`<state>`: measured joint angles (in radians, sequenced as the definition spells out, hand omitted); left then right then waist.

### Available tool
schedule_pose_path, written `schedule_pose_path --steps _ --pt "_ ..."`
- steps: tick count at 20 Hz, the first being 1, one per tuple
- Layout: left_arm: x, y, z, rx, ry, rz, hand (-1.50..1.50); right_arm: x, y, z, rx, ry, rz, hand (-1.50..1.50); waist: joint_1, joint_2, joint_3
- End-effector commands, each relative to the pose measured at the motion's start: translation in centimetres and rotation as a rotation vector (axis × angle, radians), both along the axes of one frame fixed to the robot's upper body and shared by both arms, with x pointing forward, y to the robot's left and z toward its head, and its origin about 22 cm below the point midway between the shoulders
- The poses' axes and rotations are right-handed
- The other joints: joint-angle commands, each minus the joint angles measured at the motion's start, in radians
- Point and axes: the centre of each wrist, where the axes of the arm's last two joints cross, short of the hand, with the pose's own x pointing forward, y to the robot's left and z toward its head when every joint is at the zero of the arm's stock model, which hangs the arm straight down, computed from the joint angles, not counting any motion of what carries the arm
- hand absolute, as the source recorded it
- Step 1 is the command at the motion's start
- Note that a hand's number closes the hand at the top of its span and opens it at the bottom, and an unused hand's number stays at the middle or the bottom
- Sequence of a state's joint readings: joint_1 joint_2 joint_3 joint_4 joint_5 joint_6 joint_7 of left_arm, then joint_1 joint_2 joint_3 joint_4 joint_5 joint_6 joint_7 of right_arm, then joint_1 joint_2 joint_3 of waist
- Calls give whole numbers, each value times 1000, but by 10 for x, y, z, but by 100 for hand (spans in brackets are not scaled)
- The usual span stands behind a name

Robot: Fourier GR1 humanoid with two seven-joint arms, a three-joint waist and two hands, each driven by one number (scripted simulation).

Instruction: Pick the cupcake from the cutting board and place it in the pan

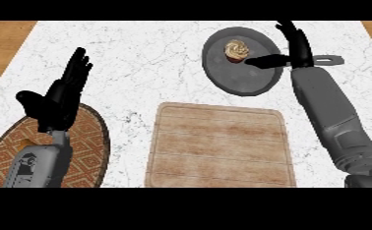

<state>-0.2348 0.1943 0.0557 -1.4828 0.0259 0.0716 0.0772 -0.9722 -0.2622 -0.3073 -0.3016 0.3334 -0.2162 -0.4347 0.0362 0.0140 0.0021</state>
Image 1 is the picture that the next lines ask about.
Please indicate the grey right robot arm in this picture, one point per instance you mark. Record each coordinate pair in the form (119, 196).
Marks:
(330, 119)

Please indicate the cream frosted cupcake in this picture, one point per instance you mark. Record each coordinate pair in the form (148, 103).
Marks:
(237, 51)

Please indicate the pale wooden cutting board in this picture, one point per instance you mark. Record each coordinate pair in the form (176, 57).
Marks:
(221, 145)

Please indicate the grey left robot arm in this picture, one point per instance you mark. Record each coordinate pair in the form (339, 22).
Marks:
(42, 165)

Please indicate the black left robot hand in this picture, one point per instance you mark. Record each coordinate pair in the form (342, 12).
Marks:
(61, 99)

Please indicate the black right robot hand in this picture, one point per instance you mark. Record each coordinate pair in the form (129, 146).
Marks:
(299, 50)

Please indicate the dark grey frying pan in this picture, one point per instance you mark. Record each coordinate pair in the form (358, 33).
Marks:
(240, 73)

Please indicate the brown patterned round placemat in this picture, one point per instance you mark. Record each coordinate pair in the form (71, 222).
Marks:
(89, 148)

